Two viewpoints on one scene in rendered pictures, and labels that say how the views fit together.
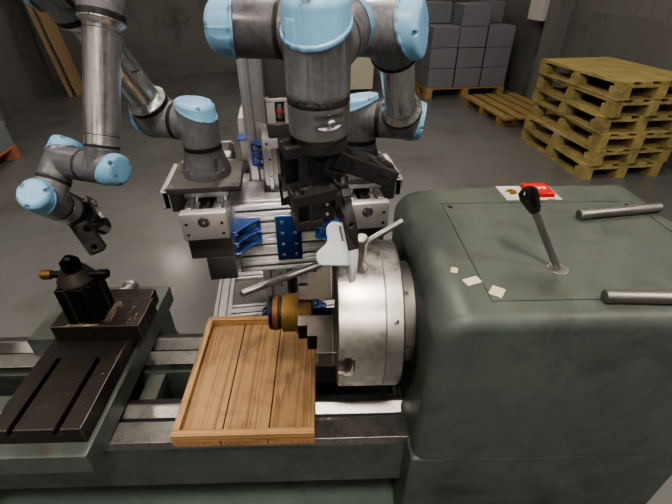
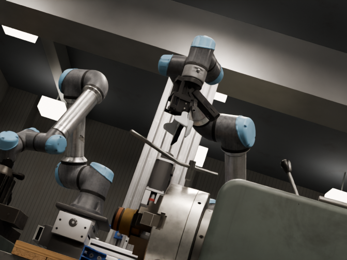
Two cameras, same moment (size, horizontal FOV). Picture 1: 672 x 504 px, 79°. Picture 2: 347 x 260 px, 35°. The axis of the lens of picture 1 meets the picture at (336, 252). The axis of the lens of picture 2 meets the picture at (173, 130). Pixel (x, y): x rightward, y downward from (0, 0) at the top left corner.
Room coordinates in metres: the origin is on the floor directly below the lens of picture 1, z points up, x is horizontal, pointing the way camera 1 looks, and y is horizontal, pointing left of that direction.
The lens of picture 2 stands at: (-1.01, -0.27, 0.76)
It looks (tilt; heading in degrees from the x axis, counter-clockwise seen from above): 21 degrees up; 11
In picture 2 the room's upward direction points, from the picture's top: 19 degrees clockwise
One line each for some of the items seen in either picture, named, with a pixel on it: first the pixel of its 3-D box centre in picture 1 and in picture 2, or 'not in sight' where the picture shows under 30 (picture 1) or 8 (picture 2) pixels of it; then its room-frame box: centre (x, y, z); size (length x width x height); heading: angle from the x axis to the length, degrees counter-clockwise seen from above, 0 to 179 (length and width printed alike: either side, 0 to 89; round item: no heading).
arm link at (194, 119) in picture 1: (196, 121); (97, 179); (1.25, 0.42, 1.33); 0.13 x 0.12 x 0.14; 71
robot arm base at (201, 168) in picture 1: (205, 158); (89, 204); (1.25, 0.42, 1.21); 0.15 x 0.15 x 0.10
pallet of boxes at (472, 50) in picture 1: (460, 49); not in sight; (7.55, -2.07, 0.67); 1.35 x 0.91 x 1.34; 98
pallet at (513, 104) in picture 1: (509, 108); not in sight; (6.17, -2.55, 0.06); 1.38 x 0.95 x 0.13; 8
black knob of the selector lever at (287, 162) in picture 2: (529, 199); (285, 166); (0.63, -0.33, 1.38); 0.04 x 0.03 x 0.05; 92
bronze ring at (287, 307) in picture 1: (291, 312); (128, 222); (0.67, 0.10, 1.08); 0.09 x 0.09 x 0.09; 2
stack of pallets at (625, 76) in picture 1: (599, 114); not in sight; (4.43, -2.81, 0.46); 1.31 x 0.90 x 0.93; 8
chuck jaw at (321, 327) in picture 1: (324, 342); (148, 222); (0.58, 0.02, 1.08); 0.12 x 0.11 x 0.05; 2
